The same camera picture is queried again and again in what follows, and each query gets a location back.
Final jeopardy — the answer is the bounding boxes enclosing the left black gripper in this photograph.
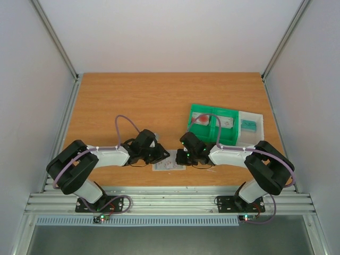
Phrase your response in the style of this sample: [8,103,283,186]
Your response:
[140,144,171,165]

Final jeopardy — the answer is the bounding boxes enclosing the translucent grey card holder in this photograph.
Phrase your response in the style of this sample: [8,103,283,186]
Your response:
[152,150,186,172]

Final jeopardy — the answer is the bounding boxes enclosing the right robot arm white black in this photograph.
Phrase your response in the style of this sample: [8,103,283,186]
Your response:
[176,132,296,213]

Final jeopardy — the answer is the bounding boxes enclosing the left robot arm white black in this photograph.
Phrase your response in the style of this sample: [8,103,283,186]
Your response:
[46,129,170,213]

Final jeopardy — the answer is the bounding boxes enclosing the card with red circles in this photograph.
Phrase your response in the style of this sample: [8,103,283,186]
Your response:
[191,112,210,126]

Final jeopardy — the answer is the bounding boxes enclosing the grey patterned card in bin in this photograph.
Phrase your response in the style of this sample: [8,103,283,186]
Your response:
[215,116,234,129]

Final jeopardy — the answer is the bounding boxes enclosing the teal VIP card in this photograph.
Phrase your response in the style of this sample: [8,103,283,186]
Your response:
[240,120,257,132]

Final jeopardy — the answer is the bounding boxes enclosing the green left bin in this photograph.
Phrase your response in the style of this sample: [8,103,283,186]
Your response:
[188,104,216,142]

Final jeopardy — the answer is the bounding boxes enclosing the green bin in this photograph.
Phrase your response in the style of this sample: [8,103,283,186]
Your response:
[210,107,239,146]
[188,104,216,142]

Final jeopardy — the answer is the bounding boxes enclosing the green middle bin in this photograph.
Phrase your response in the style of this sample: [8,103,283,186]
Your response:
[210,107,239,146]

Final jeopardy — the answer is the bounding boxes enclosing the white right bin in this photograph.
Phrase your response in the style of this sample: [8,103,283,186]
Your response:
[236,111,265,147]

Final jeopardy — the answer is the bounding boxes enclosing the right small circuit board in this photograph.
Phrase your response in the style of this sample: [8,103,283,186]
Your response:
[239,214,259,222]

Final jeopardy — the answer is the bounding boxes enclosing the small circuit board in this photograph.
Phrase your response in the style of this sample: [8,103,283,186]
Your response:
[92,215,110,224]
[239,214,259,222]

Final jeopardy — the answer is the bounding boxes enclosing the left small circuit board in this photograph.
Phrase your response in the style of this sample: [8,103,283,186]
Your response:
[92,215,110,224]

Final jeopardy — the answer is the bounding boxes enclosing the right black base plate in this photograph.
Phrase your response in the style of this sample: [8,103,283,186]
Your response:
[214,195,266,213]

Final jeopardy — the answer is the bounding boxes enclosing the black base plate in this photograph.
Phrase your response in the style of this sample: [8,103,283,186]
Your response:
[75,195,126,213]
[214,195,266,213]

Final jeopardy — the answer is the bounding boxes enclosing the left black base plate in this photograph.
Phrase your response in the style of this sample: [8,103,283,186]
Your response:
[75,195,126,213]

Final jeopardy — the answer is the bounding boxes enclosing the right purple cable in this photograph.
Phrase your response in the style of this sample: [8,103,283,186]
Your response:
[186,113,297,225]

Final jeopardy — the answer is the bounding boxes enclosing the aluminium front rail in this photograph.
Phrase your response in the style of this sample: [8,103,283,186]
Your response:
[24,185,316,215]

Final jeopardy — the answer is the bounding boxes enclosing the grey slotted cable duct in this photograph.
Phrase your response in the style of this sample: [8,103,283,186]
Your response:
[36,215,239,227]

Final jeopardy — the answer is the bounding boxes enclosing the left aluminium frame post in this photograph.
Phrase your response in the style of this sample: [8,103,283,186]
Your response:
[29,0,79,81]

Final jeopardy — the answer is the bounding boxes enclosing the aluminium frame post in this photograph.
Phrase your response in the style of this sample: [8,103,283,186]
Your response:
[261,0,312,82]
[29,0,79,81]

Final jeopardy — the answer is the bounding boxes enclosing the right aluminium frame post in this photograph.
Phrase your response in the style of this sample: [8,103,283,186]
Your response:
[261,0,312,82]

